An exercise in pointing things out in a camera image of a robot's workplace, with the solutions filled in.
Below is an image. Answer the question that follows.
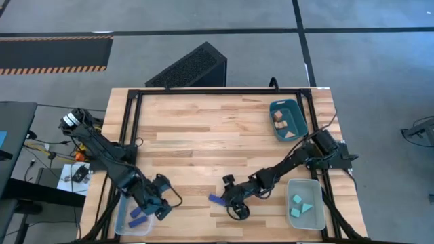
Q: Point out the grey translucent plastic bin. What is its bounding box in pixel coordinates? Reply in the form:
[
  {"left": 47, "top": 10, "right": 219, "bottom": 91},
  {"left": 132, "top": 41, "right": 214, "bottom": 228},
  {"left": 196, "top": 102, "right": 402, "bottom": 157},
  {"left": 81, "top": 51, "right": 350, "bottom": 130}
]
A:
[{"left": 285, "top": 178, "right": 328, "bottom": 232}]

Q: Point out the black hazard-striped floor mat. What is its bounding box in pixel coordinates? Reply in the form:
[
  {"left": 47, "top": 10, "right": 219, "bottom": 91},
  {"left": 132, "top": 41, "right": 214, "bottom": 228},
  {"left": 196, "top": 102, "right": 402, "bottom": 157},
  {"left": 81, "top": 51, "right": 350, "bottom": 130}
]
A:
[{"left": 0, "top": 35, "right": 114, "bottom": 76}]

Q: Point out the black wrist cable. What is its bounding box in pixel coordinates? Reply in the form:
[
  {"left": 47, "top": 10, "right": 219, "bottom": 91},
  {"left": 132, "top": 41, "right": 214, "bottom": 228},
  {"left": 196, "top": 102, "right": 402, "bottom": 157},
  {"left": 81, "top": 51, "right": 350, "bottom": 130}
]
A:
[
  {"left": 224, "top": 201, "right": 252, "bottom": 222},
  {"left": 165, "top": 184, "right": 184, "bottom": 208}
]

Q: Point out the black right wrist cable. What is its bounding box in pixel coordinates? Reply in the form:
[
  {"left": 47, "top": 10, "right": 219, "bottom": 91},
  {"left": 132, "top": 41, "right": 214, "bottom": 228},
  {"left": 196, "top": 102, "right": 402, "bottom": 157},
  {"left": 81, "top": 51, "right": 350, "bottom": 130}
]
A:
[{"left": 224, "top": 201, "right": 252, "bottom": 222}]

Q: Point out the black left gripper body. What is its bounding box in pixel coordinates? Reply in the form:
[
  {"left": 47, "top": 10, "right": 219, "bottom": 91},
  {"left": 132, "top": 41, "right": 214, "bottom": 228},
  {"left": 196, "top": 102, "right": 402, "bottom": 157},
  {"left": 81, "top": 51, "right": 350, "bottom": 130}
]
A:
[{"left": 130, "top": 178, "right": 173, "bottom": 221}]

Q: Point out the black table frame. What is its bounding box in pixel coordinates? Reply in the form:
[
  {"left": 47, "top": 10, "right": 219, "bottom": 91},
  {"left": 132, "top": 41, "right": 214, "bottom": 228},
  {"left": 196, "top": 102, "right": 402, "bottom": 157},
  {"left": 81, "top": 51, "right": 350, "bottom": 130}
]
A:
[{"left": 79, "top": 87, "right": 374, "bottom": 244}]

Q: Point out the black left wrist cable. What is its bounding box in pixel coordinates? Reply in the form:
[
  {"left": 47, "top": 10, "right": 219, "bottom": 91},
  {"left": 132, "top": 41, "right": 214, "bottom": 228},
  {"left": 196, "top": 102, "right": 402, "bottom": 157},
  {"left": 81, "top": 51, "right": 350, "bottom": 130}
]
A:
[{"left": 165, "top": 184, "right": 184, "bottom": 208}]

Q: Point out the white paper sheet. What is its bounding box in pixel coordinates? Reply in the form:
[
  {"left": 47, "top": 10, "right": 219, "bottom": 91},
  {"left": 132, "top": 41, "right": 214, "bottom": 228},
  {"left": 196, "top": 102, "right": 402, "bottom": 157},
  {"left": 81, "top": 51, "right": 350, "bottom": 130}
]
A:
[{"left": 56, "top": 161, "right": 92, "bottom": 197}]

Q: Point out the clear plastic bin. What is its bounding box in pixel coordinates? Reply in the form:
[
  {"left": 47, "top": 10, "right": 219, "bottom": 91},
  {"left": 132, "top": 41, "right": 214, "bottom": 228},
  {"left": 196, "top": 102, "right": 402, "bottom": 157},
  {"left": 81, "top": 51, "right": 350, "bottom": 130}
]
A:
[{"left": 114, "top": 193, "right": 156, "bottom": 237}]

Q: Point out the small black device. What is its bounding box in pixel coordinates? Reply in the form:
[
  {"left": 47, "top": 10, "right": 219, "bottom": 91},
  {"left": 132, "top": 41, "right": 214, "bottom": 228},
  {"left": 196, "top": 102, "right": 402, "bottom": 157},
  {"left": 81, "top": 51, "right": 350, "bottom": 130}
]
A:
[{"left": 70, "top": 165, "right": 90, "bottom": 184}]

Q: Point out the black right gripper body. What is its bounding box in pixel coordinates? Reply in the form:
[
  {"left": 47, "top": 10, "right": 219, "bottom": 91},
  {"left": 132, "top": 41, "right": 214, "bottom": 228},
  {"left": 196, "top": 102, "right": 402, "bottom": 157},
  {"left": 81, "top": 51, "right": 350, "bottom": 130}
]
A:
[{"left": 222, "top": 173, "right": 265, "bottom": 205}]

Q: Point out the black mesh computer case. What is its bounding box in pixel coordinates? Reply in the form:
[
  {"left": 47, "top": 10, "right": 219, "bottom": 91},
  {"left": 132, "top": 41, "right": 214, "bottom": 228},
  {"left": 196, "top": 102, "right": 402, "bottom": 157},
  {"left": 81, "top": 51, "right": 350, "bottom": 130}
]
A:
[{"left": 144, "top": 41, "right": 228, "bottom": 88}]

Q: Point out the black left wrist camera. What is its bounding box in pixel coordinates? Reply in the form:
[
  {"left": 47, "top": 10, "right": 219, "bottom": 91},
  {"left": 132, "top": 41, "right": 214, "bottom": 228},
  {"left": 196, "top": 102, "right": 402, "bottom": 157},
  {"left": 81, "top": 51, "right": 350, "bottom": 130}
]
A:
[{"left": 152, "top": 174, "right": 172, "bottom": 197}]

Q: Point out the teal plastic bin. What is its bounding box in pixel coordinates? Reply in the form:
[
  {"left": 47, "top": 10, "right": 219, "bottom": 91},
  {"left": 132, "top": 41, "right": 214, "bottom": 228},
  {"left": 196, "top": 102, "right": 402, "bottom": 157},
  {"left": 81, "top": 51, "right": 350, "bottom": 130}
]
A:
[{"left": 269, "top": 98, "right": 309, "bottom": 142}]

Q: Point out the dark desk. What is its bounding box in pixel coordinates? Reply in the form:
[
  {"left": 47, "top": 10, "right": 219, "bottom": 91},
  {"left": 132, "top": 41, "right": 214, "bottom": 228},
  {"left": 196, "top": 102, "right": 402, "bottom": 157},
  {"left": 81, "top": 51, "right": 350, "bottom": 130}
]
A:
[{"left": 0, "top": 100, "right": 39, "bottom": 201}]

